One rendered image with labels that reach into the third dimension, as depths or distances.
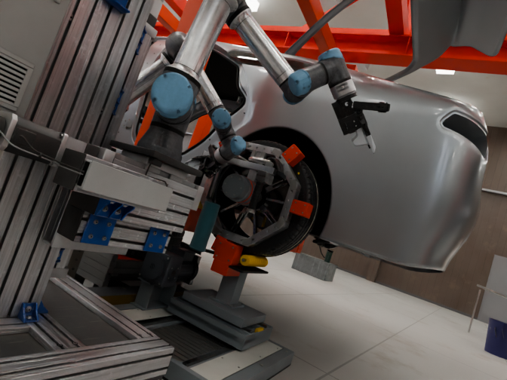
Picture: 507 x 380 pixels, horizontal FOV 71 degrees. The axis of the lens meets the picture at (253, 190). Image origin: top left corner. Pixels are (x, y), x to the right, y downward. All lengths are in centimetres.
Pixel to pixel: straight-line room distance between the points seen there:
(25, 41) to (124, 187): 43
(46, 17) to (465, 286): 1361
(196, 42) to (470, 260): 1331
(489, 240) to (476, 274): 119
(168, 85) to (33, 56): 33
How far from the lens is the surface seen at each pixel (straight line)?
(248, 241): 185
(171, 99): 105
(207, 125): 541
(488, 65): 451
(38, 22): 111
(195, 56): 111
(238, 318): 194
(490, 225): 1415
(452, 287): 1396
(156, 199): 100
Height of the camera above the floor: 71
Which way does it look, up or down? 5 degrees up
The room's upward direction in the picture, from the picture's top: 19 degrees clockwise
